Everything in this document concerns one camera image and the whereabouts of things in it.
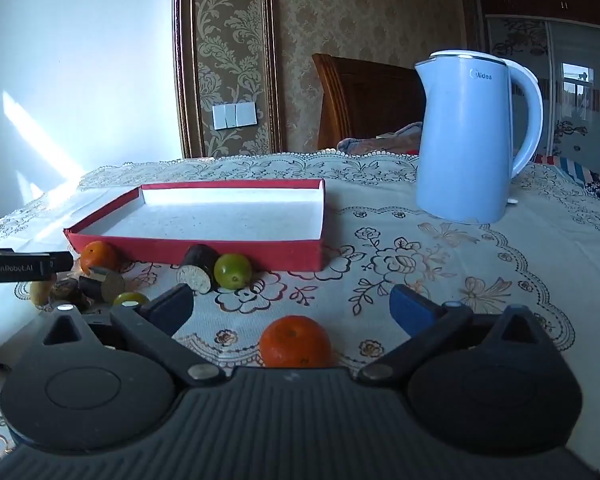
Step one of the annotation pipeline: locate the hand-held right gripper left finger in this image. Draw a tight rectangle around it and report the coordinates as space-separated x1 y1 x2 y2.
41 283 226 387

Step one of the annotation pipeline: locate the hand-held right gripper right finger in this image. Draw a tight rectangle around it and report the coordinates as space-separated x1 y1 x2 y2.
357 284 564 386

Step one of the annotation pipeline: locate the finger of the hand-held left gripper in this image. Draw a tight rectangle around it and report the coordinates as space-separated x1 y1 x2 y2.
49 252 75 277

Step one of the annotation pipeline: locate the tan longan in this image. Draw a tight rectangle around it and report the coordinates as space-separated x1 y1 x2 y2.
29 280 56 307

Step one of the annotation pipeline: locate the orange mandarin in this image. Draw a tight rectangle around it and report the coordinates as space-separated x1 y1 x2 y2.
258 315 333 369
79 240 121 275

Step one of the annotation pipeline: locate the green jujube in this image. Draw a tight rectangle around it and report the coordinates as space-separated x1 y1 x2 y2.
112 291 151 309
214 253 253 290

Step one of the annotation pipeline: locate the round dark sugarcane piece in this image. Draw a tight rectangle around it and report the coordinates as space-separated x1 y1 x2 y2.
176 244 221 295

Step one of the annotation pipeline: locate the split dark sugarcane piece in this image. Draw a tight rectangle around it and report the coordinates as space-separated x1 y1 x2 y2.
78 267 126 305

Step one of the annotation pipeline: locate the red shallow cardboard box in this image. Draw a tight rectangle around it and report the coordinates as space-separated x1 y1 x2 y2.
62 178 327 272

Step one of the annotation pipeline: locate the white lace floral tablecloth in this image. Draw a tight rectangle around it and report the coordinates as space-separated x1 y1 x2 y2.
0 150 600 480

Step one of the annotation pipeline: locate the light blue electric kettle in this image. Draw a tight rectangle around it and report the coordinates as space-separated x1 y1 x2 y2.
413 50 545 225

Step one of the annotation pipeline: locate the pink crumpled blanket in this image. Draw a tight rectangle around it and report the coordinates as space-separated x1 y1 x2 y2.
336 121 424 157

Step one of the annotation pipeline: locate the brown wooden bed headboard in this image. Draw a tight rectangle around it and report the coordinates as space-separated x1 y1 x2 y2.
312 53 427 151

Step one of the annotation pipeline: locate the striped bedding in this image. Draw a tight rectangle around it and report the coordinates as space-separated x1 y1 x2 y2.
532 153 600 211

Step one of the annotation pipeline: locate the patterned glass door wardrobe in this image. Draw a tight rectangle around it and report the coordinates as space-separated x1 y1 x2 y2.
474 0 600 177

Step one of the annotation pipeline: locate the white wall light switch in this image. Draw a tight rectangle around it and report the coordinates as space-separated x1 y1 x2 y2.
212 101 258 130

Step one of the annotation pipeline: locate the gold wall moulding frame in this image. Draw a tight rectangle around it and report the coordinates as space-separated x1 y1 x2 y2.
172 0 282 159

